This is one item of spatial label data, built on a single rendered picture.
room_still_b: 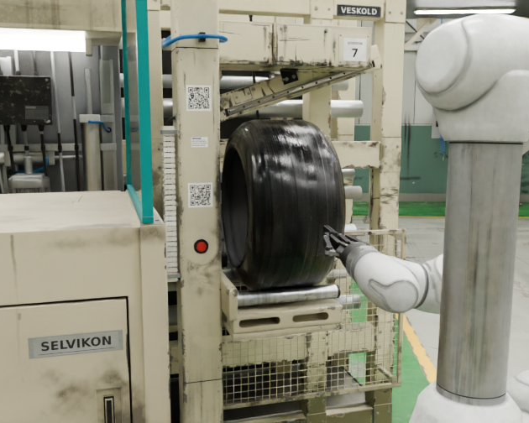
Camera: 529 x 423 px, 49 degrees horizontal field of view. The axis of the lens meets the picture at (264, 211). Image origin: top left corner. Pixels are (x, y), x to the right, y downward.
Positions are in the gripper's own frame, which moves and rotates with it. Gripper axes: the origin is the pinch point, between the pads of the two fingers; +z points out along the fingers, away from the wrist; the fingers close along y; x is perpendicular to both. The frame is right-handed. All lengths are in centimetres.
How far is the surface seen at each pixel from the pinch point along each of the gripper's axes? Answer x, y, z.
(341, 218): 0.0, -8.8, 13.1
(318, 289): 25.4, -6.0, 20.1
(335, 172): -13.1, -7.4, 16.9
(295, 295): 26.4, 2.0, 19.4
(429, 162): 157, -525, 803
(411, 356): 136, -123, 148
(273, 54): -45, -1, 64
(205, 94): -33, 28, 36
